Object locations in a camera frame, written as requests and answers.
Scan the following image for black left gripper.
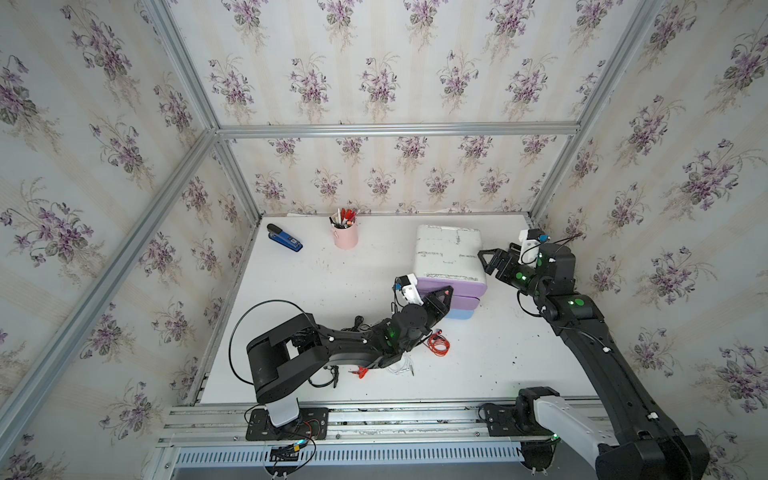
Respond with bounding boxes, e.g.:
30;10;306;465
399;288;455;356

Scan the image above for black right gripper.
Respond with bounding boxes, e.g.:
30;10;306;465
477;248;549;302

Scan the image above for purple top drawer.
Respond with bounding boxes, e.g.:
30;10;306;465
417;277;487;298

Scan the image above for purple drawer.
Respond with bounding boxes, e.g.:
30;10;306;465
451;295;480;311
417;277;487;298

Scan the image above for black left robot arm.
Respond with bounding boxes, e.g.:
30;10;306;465
227;286;454;427

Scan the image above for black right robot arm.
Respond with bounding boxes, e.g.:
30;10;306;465
478;243;709;479

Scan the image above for purple middle drawer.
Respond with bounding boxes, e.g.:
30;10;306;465
451;295;480;311

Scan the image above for blue bottom drawer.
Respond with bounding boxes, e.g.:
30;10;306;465
446;309;475;320

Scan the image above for white drawer cabinet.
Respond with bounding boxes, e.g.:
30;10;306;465
413;225;486;283

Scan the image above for pink pen cup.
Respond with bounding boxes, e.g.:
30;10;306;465
331;223;359;250

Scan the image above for red scissors in cup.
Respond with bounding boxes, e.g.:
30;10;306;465
334;208;356;229

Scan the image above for blue stapler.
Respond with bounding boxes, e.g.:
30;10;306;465
267;223;303;252

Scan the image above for red wired earphones coiled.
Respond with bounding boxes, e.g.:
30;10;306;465
426;329;451;357

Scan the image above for white wired earphones coiled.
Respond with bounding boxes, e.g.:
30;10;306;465
386;353;415;376

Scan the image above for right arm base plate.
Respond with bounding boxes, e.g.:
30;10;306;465
478;403;554;438

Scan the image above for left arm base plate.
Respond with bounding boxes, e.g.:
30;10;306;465
245;407;330;441

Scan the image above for aluminium front rail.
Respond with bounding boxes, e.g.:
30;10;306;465
152;397;607;448

